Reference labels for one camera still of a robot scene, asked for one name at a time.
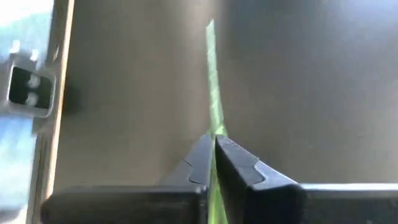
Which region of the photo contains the black table mat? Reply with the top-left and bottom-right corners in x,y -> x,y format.
54,0 -> 398,187

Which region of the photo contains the silver metal bracket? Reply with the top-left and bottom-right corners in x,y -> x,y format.
0,40 -> 57,119

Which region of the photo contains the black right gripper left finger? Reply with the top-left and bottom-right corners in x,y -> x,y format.
40,133 -> 216,224

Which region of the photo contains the black aluminium table frame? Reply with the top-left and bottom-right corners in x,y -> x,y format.
26,0 -> 76,224

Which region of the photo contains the pink artificial tulip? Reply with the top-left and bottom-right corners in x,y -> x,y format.
205,19 -> 229,224

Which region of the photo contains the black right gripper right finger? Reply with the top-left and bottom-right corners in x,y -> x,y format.
215,134 -> 398,224

